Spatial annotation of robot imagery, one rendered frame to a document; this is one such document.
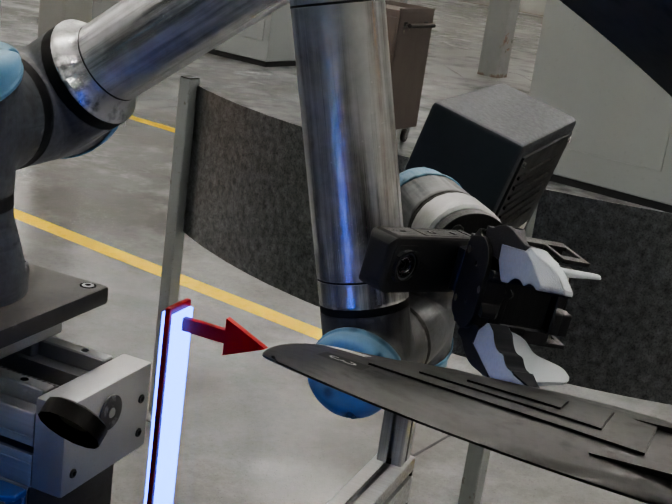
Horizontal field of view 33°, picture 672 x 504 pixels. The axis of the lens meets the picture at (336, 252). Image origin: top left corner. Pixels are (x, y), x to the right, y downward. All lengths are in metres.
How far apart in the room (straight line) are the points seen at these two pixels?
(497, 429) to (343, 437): 2.71
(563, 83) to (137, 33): 6.08
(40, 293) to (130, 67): 0.24
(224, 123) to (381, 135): 1.98
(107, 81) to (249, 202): 1.66
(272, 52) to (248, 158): 7.57
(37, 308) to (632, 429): 0.64
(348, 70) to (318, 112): 0.04
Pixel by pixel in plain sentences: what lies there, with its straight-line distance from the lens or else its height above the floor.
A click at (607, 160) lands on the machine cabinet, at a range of 7.01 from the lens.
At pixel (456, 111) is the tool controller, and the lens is 1.21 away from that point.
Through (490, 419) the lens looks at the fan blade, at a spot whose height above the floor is 1.20.
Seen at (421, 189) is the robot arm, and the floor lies 1.21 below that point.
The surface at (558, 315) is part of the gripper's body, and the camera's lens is 0.87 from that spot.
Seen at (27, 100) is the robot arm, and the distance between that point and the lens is 1.11.
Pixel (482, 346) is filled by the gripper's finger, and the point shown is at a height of 1.15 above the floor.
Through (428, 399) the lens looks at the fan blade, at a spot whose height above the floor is 1.20.
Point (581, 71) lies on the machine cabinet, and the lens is 7.04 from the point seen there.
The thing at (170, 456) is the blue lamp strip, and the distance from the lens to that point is 0.74.
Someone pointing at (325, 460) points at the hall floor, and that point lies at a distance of 3.14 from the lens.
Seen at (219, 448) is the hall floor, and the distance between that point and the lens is 3.14.
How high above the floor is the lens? 1.43
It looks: 17 degrees down
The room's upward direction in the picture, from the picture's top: 8 degrees clockwise
